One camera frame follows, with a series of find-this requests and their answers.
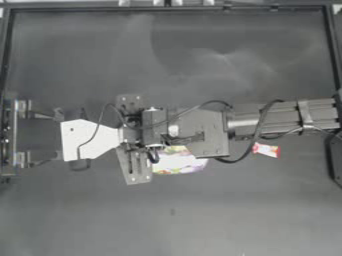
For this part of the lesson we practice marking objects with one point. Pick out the grey metal bracket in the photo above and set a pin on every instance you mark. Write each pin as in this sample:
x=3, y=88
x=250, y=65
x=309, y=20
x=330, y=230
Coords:
x=125, y=2

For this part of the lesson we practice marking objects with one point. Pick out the red candy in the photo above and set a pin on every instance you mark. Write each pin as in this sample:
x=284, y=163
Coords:
x=268, y=150

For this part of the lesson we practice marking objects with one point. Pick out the clear bag with pink zip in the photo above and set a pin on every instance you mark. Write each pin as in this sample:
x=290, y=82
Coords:
x=178, y=161

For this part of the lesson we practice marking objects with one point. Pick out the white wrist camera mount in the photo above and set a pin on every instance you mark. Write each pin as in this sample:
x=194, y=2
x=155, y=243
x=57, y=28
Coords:
x=71, y=133

